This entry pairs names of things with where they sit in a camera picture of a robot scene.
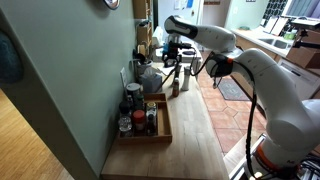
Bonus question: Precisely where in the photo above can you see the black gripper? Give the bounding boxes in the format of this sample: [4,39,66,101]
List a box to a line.
[162,41,184,68]

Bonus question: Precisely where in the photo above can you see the black cooking utensil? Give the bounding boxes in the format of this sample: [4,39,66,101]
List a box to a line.
[132,49,146,65]

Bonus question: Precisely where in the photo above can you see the kitchen counter cabinets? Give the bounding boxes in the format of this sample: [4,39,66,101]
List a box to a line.
[231,27,320,102]

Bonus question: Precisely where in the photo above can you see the dark pepper grinder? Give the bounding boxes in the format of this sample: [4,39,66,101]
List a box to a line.
[174,63,184,85]

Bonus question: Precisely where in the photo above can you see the glass salt shaker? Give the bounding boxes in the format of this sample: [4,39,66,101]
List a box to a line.
[181,65,192,92]

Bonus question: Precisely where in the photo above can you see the white stove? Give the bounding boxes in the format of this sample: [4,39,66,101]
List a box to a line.
[153,45,204,73]

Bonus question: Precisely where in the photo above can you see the brown hot sauce bottle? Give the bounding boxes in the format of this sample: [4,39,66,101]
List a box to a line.
[171,77,181,99]

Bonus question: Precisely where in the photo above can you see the blue tissue box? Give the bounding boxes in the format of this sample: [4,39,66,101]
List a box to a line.
[139,66,164,94]

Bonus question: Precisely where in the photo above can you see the white utensil crock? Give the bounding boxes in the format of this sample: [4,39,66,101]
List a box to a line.
[135,59,155,76]

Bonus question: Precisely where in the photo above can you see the wooden spatula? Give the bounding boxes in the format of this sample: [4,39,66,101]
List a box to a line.
[137,43,148,56]

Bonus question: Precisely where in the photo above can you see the large wooden spice rack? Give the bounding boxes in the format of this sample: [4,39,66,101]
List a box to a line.
[136,21,154,46]

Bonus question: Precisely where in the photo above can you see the white canister dark band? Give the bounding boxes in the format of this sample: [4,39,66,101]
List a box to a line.
[125,82,142,101]

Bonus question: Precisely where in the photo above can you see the white refrigerator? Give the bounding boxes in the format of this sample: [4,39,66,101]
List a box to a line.
[157,0,205,38]

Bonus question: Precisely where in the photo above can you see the yellow label glass jar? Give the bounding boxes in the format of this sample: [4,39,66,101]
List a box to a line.
[145,101,158,118]

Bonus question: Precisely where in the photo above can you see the green spice bottle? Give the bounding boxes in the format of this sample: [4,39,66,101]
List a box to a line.
[134,93,146,111]

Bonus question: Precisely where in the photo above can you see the wooden spice tray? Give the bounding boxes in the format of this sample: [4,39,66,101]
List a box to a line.
[116,92,174,145]

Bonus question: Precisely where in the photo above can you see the small wooden spice rack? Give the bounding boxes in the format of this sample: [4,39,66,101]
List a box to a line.
[132,0,152,20]

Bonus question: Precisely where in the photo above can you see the black lid spice jar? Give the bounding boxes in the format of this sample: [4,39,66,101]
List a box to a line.
[118,100,132,116]

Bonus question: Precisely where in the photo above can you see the dark floor rug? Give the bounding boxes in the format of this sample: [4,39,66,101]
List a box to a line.
[217,76,251,102]

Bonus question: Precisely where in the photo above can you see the dark sauce bottle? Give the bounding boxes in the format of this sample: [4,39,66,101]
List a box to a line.
[146,113,157,136]

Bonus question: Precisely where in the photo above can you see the red lid spice jar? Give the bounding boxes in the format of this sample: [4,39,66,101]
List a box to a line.
[132,109,147,132]

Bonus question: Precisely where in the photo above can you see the wooden kitchen island cart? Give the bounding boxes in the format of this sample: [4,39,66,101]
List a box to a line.
[100,61,232,180]

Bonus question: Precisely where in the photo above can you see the clear glass jar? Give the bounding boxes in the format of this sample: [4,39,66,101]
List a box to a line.
[117,115,134,138]

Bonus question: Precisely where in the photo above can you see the steel kitchen sink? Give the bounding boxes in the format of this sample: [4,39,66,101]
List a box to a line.
[257,36,295,51]

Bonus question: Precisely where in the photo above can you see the wooden robot stand board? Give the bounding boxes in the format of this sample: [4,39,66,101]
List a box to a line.
[222,132,265,175]

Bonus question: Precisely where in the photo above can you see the white dishwasher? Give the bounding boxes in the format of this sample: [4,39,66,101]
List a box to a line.
[277,58,320,102]

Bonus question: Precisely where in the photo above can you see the cardboard box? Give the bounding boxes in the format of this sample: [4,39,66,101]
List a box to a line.
[285,28,320,70]

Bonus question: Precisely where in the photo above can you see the white wall outlet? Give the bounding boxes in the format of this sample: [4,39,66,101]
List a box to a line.
[119,67,130,89]

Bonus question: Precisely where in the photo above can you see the round wall clock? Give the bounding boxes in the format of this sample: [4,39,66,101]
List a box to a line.
[102,0,121,11]

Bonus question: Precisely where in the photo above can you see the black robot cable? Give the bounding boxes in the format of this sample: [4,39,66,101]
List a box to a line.
[190,49,259,180]

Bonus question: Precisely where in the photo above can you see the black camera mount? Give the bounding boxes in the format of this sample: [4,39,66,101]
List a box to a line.
[292,28,320,50]

